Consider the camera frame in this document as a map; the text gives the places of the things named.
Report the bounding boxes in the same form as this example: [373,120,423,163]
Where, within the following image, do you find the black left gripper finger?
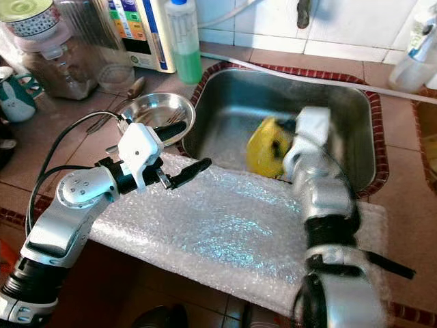
[167,157,212,190]
[154,121,188,141]

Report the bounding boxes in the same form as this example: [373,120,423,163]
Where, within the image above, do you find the yellow plastic cup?
[246,116,298,180]

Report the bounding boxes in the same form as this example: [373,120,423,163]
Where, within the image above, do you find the round steel bowl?
[119,92,197,141]

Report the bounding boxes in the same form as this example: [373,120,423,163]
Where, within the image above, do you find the steel kitchen sink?
[186,65,380,189]

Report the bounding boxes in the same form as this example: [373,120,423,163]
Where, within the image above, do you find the clear bubble wrap sheet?
[89,154,386,318]

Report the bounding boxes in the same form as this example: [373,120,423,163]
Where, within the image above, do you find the green dish soap bottle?
[167,0,203,86]

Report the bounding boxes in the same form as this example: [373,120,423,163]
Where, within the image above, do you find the white water purifier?
[102,0,176,74]

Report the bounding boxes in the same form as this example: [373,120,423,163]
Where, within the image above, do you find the clear jar orange lid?
[61,0,136,93]

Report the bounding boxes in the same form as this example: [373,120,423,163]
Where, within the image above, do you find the black round appliance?
[0,123,16,168]

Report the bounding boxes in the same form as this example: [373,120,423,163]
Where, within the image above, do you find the brown jar pink lid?
[14,20,100,100]

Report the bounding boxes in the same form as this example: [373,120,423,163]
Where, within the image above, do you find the clear toothbrush cup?
[388,7,437,94]

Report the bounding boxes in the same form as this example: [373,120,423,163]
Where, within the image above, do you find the teal rabbit print mug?
[0,66,45,124]

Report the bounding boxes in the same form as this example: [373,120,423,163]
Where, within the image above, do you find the black left robot foot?
[133,304,188,328]

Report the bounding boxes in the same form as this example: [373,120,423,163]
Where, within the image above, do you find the black robot foot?
[133,304,188,328]
[242,304,281,328]

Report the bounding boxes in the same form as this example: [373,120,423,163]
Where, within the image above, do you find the black right robot foot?
[242,304,281,328]

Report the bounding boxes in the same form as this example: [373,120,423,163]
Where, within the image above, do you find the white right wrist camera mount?
[290,106,332,165]

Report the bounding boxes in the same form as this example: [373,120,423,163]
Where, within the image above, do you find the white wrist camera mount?
[117,122,165,192]
[290,106,332,165]

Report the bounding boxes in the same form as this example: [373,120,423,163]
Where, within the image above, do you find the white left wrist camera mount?
[117,122,165,192]

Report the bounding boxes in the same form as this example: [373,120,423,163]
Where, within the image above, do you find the white wall pipe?
[200,53,437,105]

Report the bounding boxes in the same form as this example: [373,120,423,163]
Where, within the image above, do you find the black strap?
[365,250,417,279]

